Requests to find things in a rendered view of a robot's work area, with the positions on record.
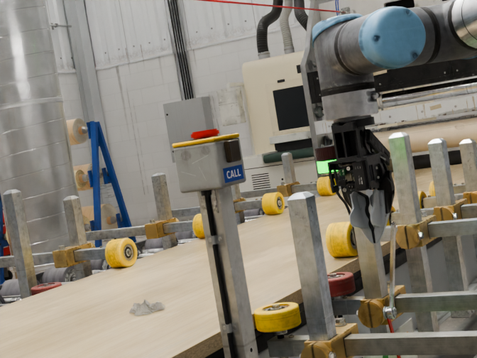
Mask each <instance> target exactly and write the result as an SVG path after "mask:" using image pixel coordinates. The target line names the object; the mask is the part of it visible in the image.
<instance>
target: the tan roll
mask: <svg viewBox="0 0 477 358"><path fill-rule="evenodd" d="M399 132H405V133H406V134H409V136H410V144H411V149H412V153H416V152H422V151H428V150H429V149H428V143H429V142H430V141H431V140H432V139H440V138H442V139H444V140H445V141H446V144H447V148H453V147H459V144H460V143H461V142H462V141H463V140H464V139H473V140H474V141H476V144H477V118H472V119H464V120H458V121H450V122H444V123H439V124H430V125H425V126H416V127H411V128H406V129H397V130H392V131H383V132H378V133H373V134H374V135H375V136H376V137H377V138H378V140H379V141H380V142H381V143H382V144H383V145H384V147H386V148H387V149H388V151H389V152H390V145H389V140H388V139H389V138H390V136H391V135H392V134H394V133H399ZM390 156H391V154H390Z"/></svg>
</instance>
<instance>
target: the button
mask: <svg viewBox="0 0 477 358"><path fill-rule="evenodd" d="M218 134H219V130H217V129H210V130H205V131H197V132H192V134H191V138H193V140H194V139H203V138H207V137H212V136H218Z"/></svg>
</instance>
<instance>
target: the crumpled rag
mask: <svg viewBox="0 0 477 358"><path fill-rule="evenodd" d="M164 309H165V305H163V304H162V303H161V302H158V301H157V302H156V303H151V304H150V303H149V302H148V301H147V300H146V299H144V301H143V302H142V303H141V304H140V303H134V304H133V307H132V308H131V309H130V311H129V313H132V312H133V313H135V316H137V315H145V314H146V315H147V314H151V313H153V312H154V311H158V310H164Z"/></svg>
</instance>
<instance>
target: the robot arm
mask: <svg viewBox="0 0 477 358"><path fill-rule="evenodd" d="M312 38H313V40H312V46H313V48H314V52H315V58H316V62H317V70H318V75H319V83H320V89H321V93H322V105H323V110H324V118H325V121H326V122H328V121H334V123H333V124H332V126H331V130H332V135H333V140H334V148H335V154H336V160H335V161H331V162H328V163H327V164H328V169H329V177H330V182H331V191H332V193H335V192H338V191H339V186H341V191H342V194H343V196H344V199H345V201H346V202H347V204H348V205H349V207H350V208H351V209H352V211H351V214H350V215H349V220H350V223H351V225H352V226H353V227H358V228H360V229H361V231H362V232H363V234H364V235H365V237H366V238H367V239H368V240H369V241H370V242H371V243H372V244H375V243H378V242H379V241H380V239H381V237H382V235H383V233H384V231H385V228H386V225H387V223H388V218H389V215H390V211H391V208H392V205H393V199H394V196H395V185H394V182H393V178H392V171H391V170H388V168H387V166H389V165H390V152H389V151H388V149H387V148H386V147H384V145H383V144H382V143H381V142H380V141H379V140H378V138H377V137H376V136H375V135H374V134H373V133H372V131H371V130H370V129H366V128H365V126H368V125H372V124H375V120H374V116H372V117H371V114H377V113H378V103H377V98H378V93H375V82H374V77H373V73H374V72H379V71H383V70H389V69H396V68H400V67H409V66H415V65H423V64H429V63H438V62H443V61H448V60H458V59H471V58H476V57H477V0H451V1H449V2H447V3H445V4H439V5H433V6H420V7H414V8H408V9H407V8H405V7H401V6H388V7H384V8H381V9H378V10H377V11H374V12H373V13H370V14H368V15H365V16H362V15H361V14H359V13H350V14H345V15H340V16H335V17H332V18H328V19H327V20H324V21H320V22H319V23H317V24H316V25H315V26H314V27H313V29H312ZM332 170H334V177H335V182H336V185H335V186H334V184H333V179H332V174H331V171H332ZM336 170H338V171H339V180H337V175H336ZM368 189H369V190H373V194H372V195H371V196H370V201H371V206H372V207H373V208H372V210H371V214H370V213H369V210H368V207H369V205H370V202H369V197H368V196H367V195H365V194H364V193H362V192H359V191H362V190H368ZM376 189H377V190H376ZM373 225H374V227H373Z"/></svg>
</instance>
